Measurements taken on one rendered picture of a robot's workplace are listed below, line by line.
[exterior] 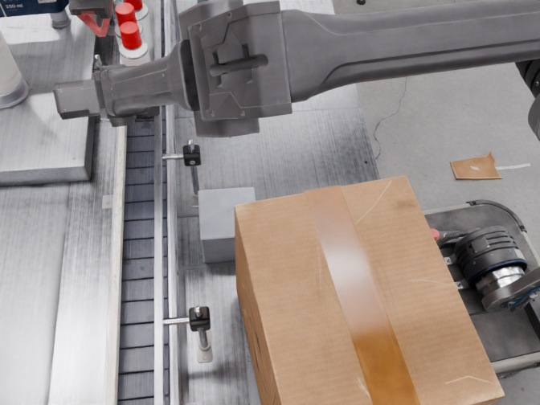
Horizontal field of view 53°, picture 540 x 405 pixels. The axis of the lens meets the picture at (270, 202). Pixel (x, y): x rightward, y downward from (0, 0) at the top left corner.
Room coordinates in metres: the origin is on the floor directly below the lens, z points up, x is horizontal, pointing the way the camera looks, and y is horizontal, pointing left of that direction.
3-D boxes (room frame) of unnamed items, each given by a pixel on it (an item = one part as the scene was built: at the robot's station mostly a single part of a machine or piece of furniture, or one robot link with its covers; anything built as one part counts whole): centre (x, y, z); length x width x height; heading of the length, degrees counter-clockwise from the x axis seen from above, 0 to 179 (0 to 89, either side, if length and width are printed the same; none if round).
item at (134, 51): (0.73, 0.26, 0.98); 0.05 x 0.05 x 0.20
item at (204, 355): (0.27, 0.09, 0.83); 0.06 x 0.03 x 0.01; 9
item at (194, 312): (0.27, 0.11, 0.91); 0.07 x 0.03 x 0.16; 100
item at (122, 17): (0.78, 0.28, 0.98); 0.05 x 0.05 x 0.20
